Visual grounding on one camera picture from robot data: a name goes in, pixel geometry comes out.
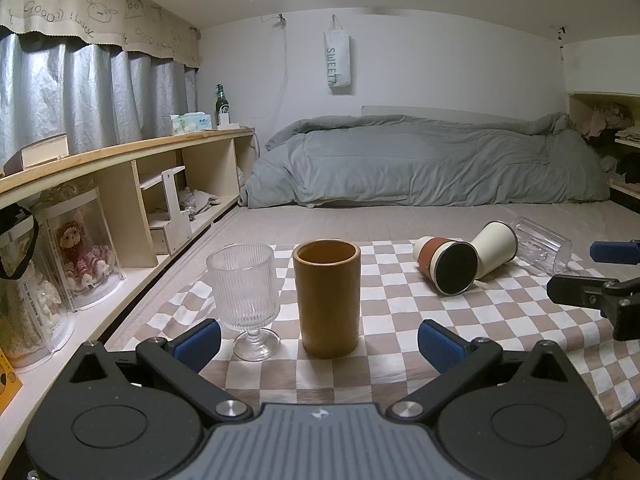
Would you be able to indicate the small wooden drawer organizer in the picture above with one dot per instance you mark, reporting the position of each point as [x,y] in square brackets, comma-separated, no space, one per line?
[172,220]

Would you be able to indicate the wooden wall niche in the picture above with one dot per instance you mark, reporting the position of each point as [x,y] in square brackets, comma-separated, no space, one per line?
[580,110]

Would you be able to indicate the brown checkered cloth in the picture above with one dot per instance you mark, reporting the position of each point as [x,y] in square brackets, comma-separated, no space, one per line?
[395,320]

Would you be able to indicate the clear ribbed plastic cup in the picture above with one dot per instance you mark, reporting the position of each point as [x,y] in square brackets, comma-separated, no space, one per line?
[541,246]

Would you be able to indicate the white hanging tote bag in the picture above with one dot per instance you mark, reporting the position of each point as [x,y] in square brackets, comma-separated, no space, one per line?
[337,60]

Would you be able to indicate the ribbed glass goblet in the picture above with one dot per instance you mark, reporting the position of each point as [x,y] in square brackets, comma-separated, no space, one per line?
[241,280]

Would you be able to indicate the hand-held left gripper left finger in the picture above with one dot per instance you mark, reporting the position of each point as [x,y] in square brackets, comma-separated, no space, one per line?
[199,344]

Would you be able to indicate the brown bamboo cup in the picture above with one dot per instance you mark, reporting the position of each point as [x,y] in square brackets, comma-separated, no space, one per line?
[327,305]

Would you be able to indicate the red doll in clear case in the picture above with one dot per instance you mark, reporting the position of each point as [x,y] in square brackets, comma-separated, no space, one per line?
[82,255]

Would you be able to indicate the small white box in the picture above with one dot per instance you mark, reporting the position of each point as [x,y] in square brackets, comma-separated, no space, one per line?
[229,120]

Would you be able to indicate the cream cup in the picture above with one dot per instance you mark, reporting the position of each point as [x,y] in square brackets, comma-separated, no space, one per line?
[492,246]

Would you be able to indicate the grey cloth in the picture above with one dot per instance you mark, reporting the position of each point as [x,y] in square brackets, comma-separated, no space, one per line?
[197,200]

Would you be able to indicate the beige printed valance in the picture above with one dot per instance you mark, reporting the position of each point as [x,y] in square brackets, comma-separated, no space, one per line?
[90,7]

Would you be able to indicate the brown and white tipped cup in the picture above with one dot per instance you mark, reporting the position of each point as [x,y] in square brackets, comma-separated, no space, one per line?
[434,256]

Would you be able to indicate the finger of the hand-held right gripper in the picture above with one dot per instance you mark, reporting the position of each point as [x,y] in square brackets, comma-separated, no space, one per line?
[614,251]
[582,291]

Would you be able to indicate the tissue pack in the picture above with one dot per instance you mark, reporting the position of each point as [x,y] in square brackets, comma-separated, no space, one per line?
[191,123]

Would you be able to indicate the grey curtain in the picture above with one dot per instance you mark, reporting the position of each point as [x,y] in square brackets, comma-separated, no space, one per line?
[90,95]

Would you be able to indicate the wooden shelf unit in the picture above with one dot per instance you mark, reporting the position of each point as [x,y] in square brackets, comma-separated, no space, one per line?
[120,210]

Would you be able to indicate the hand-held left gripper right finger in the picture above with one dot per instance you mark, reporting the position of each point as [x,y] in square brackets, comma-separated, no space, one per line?
[441,351]

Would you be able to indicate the thick book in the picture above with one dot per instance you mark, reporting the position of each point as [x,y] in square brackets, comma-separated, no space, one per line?
[37,152]

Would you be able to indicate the white doll in clear case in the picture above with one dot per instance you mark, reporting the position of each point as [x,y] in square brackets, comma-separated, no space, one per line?
[27,320]

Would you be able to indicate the green glass bottle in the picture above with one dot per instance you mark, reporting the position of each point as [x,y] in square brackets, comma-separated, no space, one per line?
[220,105]

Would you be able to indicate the orange card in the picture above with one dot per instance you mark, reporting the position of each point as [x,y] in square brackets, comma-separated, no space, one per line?
[7,380]

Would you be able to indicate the grey duvet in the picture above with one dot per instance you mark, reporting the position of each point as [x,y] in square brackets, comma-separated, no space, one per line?
[425,165]

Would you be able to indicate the pink folded clothes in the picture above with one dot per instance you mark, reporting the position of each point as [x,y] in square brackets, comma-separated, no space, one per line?
[602,120]

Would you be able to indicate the dark folded clothes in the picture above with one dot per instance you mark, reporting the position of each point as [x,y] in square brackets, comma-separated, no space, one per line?
[627,167]

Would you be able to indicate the beige bed mattress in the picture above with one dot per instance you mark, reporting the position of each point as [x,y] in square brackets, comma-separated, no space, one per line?
[360,221]

